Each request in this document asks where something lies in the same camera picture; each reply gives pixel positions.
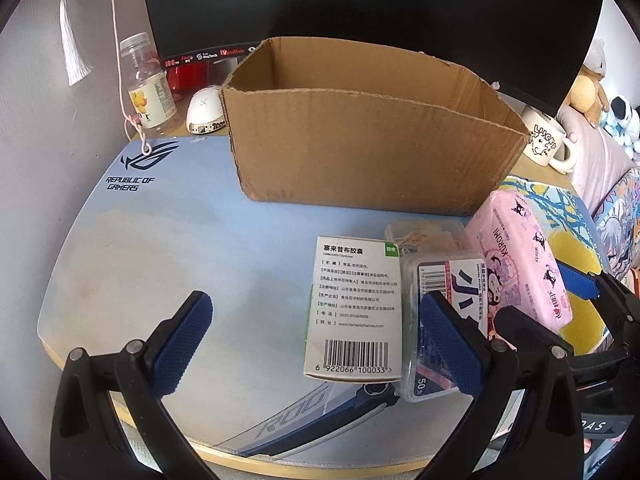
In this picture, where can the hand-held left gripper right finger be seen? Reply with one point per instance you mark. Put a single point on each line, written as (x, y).
(450, 345)

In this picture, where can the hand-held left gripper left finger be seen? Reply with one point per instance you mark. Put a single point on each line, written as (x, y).
(182, 345)

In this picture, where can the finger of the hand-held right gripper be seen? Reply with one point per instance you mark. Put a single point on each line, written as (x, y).
(530, 325)
(577, 281)

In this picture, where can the pink tissue pack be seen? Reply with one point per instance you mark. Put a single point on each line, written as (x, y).
(520, 250)

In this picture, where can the clear floss pick box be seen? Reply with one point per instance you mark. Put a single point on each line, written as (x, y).
(430, 270)

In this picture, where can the white medicine box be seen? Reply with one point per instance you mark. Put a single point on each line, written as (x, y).
(350, 300)

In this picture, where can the clear rubber band box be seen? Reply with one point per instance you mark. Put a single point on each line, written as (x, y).
(420, 235)

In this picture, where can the brown cardboard box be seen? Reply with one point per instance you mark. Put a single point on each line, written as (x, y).
(350, 150)

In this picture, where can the yellow blue printed mat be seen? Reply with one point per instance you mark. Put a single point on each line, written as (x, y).
(570, 240)

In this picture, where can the printed figure pillow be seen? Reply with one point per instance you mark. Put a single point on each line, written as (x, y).
(620, 230)

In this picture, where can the blue printed mouse pad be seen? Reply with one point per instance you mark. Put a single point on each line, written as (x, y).
(150, 240)

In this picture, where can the pink cushion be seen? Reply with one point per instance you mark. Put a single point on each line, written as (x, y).
(595, 170)

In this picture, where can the white cartoon mug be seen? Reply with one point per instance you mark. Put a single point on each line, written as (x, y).
(542, 145)

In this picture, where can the blue white plush toy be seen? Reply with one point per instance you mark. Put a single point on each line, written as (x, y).
(622, 120)

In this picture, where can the orange plush toy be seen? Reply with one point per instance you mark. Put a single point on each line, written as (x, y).
(582, 90)

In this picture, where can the white round gadget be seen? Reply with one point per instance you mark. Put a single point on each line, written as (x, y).
(205, 110)

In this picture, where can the clear plastic bottle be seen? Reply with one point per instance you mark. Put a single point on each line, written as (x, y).
(150, 95)

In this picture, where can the white tassel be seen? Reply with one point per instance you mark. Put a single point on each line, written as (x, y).
(75, 35)

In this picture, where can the black computer monitor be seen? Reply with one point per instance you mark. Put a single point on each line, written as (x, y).
(350, 0)

